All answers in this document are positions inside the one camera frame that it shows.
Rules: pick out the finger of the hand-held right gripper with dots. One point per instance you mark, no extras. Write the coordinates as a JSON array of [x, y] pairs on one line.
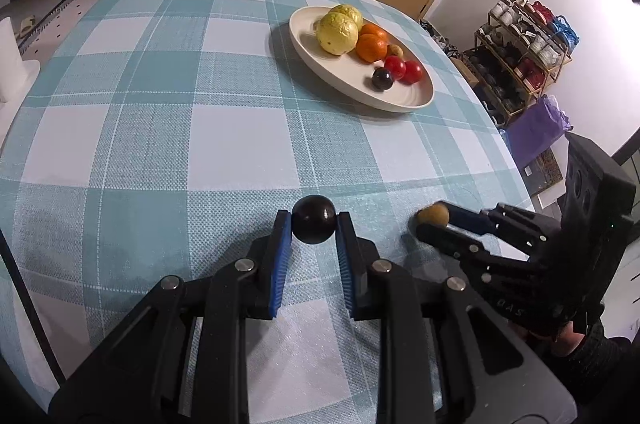
[[470, 220], [450, 240]]

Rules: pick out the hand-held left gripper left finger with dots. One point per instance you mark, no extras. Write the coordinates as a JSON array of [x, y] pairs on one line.
[[280, 264]]

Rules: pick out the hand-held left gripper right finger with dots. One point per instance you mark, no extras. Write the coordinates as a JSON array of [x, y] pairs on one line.
[[347, 264]]

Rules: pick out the small brown kiwi fruit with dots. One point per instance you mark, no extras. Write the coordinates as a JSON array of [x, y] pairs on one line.
[[432, 214]]

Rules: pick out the dark purple plum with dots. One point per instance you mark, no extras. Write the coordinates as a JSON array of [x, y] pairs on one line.
[[313, 220], [382, 79]]

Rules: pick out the red tomato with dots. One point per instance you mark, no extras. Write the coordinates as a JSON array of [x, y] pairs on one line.
[[415, 72], [394, 67]]

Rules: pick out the tan round fruit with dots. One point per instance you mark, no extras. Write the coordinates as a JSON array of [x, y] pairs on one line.
[[397, 50]]

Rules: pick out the cream round plate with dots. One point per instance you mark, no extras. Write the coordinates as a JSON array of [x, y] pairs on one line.
[[325, 68]]

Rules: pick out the large orange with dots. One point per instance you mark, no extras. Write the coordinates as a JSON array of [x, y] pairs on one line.
[[371, 48]]

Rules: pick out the yellow-green guava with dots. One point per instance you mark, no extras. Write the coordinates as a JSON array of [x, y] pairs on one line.
[[347, 12], [337, 33]]

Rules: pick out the person's right forearm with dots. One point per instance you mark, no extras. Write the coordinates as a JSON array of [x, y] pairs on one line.
[[600, 364]]

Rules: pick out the person's right hand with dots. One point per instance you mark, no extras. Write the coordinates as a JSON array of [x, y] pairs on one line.
[[569, 339]]

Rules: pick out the patterned floor mat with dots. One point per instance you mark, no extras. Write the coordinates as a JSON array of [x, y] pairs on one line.
[[547, 168]]

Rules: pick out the purple bag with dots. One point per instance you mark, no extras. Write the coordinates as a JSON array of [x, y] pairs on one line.
[[537, 133]]

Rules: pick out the teal checked tablecloth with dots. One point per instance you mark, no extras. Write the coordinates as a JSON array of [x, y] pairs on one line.
[[150, 143]]

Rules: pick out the wooden shoe rack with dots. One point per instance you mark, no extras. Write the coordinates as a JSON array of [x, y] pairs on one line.
[[520, 48]]

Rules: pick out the pile of shoes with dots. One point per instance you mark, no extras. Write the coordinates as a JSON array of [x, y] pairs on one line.
[[440, 41]]

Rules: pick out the small mandarin orange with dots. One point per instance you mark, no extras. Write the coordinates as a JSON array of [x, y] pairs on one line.
[[376, 31]]

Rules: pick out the dotted white floor mat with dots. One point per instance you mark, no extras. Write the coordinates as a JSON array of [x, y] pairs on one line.
[[65, 13]]

